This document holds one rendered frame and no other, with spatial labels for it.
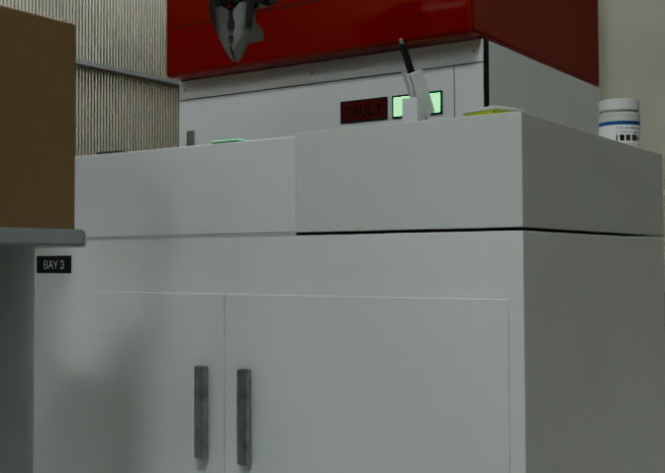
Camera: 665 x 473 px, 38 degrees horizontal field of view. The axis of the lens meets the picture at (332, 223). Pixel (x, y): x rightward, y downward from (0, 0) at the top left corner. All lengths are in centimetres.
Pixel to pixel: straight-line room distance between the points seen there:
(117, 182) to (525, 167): 72
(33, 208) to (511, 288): 62
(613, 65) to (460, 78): 957
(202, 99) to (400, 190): 114
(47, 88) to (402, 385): 61
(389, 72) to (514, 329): 96
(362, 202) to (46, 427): 75
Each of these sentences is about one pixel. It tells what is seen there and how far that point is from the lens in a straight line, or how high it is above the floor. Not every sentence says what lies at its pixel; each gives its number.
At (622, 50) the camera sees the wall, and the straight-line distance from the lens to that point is 1154.
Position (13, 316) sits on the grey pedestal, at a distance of 129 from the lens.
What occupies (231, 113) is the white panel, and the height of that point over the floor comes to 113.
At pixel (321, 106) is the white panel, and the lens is 217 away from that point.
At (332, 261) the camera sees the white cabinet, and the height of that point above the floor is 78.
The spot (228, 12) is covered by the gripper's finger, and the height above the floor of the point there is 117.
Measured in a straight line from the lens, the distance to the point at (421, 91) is 166.
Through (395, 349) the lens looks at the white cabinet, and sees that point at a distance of 132.
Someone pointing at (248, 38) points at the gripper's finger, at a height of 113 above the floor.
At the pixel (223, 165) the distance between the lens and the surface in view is 150.
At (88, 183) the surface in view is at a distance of 171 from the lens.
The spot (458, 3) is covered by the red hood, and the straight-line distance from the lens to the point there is 198.
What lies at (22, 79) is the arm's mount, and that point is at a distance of 132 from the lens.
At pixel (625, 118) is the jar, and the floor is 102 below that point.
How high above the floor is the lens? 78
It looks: 2 degrees up
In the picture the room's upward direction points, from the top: straight up
